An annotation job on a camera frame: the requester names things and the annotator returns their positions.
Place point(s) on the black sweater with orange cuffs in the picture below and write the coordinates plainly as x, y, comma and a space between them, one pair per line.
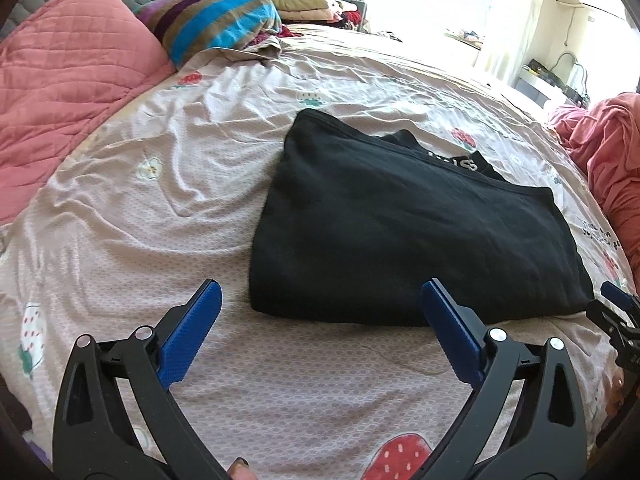
390, 220

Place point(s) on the pink quilted pillow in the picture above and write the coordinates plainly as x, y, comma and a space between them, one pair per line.
65, 75

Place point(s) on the person's left hand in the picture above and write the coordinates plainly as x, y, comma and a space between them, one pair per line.
242, 471

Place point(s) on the striped pillow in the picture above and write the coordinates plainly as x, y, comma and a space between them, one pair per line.
215, 15

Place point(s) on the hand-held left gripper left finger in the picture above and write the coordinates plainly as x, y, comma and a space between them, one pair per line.
192, 330

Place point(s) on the windowsill clutter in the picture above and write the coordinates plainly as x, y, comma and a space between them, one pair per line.
465, 35

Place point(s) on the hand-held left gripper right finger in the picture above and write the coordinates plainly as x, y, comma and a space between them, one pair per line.
450, 332

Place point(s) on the white curtain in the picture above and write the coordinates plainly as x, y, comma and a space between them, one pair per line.
510, 15

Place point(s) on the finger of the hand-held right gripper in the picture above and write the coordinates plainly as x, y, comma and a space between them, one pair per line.
616, 295
607, 320

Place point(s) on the pink blanket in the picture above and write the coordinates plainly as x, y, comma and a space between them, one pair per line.
615, 160

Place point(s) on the white air conditioner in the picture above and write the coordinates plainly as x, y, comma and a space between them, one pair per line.
602, 0

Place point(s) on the floral print bedsheet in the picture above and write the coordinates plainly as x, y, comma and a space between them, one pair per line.
150, 210

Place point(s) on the dark red patterned cloth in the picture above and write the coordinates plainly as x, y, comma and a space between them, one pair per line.
272, 35

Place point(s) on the pile of folded clothes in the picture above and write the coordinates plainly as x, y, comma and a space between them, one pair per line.
310, 2

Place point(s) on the white table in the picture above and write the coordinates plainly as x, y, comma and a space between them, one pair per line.
537, 87

